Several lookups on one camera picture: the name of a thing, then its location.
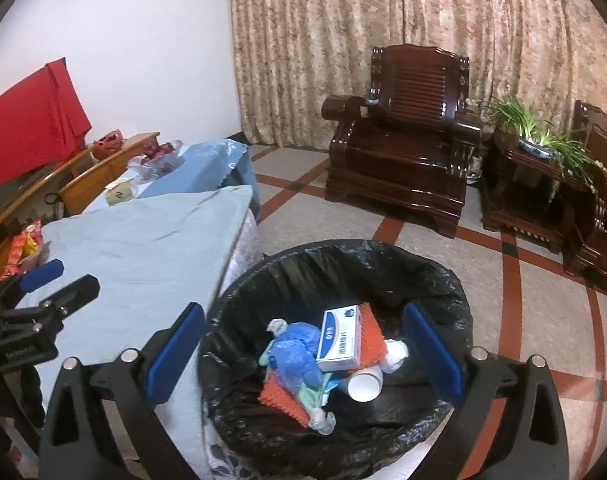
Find yellow tissue box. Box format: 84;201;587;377
105;179;135;206

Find green potted plant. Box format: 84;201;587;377
487;96;597;190

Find white tissue ball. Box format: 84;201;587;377
379;339;409;374

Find red orange plastic bag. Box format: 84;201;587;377
90;129;124;160

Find white paper cup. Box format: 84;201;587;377
346;365;384;403

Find grey table cloth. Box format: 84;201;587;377
18;184;260;480

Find dark wooden side table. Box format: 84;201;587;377
480;132;592;254

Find blue coffee table cloth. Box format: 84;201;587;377
82;138;262;224

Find white blue medicine box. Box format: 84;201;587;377
317;304;361;373

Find glass fruit bowl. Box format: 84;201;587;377
128;140;183;182

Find black lined trash bin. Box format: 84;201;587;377
199;240;473;479

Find beige patterned curtain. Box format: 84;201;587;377
228;0;607;148

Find wooden tv cabinet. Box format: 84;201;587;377
0;132;159;245

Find red snack packets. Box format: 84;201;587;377
0;219;45;283

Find red cloth over television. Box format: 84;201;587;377
0;58;92;185

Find large orange foam net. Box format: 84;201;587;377
258;373;310;427

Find blue plastic glove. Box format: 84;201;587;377
268;322;323;393

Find narrow orange foam net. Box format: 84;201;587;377
359;302;387;367

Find dark wooden armchair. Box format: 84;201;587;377
322;44;483;237
563;100;607;278

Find red apples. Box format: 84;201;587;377
143;136;176;164

